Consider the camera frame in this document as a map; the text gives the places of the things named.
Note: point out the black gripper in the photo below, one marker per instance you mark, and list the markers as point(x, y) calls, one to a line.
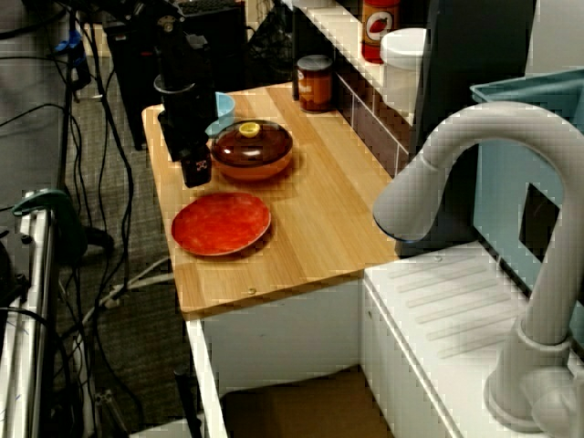
point(187, 118)

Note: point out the red round plate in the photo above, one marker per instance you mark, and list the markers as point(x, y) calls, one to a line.
point(221, 223)

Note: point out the brown glass lid yellow knob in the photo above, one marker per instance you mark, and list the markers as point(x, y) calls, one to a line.
point(255, 148)

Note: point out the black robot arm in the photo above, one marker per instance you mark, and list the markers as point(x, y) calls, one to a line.
point(175, 55)

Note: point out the orange toy frying pan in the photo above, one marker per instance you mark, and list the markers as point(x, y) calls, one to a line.
point(255, 172)

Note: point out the light blue bowl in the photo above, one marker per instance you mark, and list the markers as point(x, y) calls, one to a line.
point(226, 109)

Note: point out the black box cabinet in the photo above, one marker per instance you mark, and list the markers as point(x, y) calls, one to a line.
point(228, 55)

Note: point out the brown beans can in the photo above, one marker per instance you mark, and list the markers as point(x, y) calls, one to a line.
point(315, 86)

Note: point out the black mesh basket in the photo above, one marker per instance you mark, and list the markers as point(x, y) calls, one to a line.
point(274, 45)

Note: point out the green power drill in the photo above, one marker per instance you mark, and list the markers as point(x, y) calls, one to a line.
point(41, 201)

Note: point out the blue plastic clip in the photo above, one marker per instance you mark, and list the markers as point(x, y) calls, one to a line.
point(73, 45)

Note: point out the white plastic cup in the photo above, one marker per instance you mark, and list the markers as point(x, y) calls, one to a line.
point(403, 59)

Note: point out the white toy sink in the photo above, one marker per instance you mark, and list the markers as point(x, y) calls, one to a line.
point(456, 296)

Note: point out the black cabinet panel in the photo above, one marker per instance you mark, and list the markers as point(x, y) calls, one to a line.
point(474, 55)

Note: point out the grey toy faucet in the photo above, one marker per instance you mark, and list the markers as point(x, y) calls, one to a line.
point(552, 255)

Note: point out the aluminium frame rail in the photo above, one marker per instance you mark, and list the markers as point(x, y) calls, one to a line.
point(32, 319)

